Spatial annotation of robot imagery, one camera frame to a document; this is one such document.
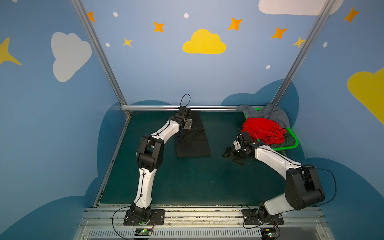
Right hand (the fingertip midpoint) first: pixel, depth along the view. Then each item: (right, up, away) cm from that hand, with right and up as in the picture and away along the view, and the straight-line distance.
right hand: (228, 156), depth 89 cm
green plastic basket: (+43, +15, +9) cm, 47 cm away
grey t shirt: (+36, +30, +22) cm, 52 cm away
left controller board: (-46, -33, -19) cm, 59 cm away
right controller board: (+15, -34, -18) cm, 41 cm away
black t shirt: (-21, +7, +18) cm, 28 cm away
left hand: (-28, +21, +13) cm, 38 cm away
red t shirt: (+25, +16, +6) cm, 30 cm away
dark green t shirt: (+39, +9, +2) cm, 40 cm away
